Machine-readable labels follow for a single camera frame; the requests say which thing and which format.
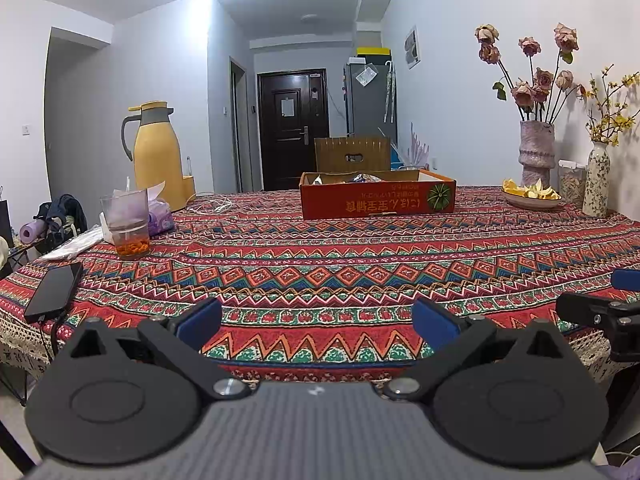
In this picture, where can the glass storage jar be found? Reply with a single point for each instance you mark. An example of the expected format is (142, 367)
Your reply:
(572, 185)

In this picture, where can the dark entrance door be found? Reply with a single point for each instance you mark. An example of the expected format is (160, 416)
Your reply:
(280, 160)

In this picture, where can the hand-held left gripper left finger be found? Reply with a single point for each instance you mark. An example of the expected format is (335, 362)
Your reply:
(200, 322)

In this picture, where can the paper sheet on refrigerator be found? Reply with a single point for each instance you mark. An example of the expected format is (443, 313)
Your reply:
(365, 75)

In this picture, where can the purple yoga mat roll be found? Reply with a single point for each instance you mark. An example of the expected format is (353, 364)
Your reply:
(32, 231)

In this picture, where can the bowl of yellow chips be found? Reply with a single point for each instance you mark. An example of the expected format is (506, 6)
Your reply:
(530, 203)

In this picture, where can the wall picture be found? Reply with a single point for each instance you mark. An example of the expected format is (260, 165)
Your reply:
(411, 47)

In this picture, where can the yellow thermos jug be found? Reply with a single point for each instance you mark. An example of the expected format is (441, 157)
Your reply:
(157, 170)

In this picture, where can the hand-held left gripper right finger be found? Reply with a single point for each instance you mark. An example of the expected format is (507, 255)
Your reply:
(435, 325)

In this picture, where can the purple tissue pack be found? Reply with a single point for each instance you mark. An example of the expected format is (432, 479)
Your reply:
(160, 220)

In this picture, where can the yellow and black box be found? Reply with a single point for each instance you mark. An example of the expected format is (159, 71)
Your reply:
(372, 50)

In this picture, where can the grey refrigerator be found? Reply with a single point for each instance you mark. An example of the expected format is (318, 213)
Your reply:
(365, 110)

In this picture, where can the brown cardboard box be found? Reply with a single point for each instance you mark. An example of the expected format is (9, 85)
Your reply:
(330, 152)

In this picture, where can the floral white vase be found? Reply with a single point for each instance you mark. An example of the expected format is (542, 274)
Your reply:
(596, 180)

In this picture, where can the yellow flower branches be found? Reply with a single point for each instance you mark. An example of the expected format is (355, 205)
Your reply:
(607, 120)

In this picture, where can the clear glass cup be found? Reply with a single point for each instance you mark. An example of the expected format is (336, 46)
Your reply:
(125, 230)

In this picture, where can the white wall switch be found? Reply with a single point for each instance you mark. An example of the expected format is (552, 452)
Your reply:
(25, 130)

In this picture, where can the dark clothing bundle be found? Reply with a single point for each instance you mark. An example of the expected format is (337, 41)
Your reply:
(62, 210)

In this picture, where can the dried pink rose bouquet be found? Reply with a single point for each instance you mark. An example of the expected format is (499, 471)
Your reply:
(525, 95)

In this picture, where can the blue bag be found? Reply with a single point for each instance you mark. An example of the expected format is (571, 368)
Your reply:
(396, 163)

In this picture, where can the side room door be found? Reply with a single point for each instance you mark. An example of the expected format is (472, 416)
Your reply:
(239, 125)

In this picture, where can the purple plant decoration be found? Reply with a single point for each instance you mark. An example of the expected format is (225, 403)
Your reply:
(417, 147)

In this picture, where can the black paper bag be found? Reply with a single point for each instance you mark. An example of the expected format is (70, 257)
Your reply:
(5, 222)

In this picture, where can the pile of snack packets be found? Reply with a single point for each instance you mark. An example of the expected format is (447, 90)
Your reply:
(367, 178)

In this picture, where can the pink ceramic vase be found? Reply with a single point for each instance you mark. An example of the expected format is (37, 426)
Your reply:
(536, 155)

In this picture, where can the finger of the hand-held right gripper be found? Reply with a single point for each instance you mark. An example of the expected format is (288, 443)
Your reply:
(585, 310)
(627, 279)

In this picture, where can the orange peels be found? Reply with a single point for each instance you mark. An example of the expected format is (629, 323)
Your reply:
(537, 191)

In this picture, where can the yellow cup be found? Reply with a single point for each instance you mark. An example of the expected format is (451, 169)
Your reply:
(189, 187)

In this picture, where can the black smartphone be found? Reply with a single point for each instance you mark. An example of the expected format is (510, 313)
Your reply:
(52, 292)

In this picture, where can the hanging white umbrella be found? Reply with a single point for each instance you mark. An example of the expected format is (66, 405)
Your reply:
(389, 90)

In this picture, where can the patterned red tablecloth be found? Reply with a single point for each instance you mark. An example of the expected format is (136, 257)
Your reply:
(325, 270)

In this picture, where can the red cardboard box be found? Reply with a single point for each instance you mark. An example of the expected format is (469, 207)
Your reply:
(350, 202)

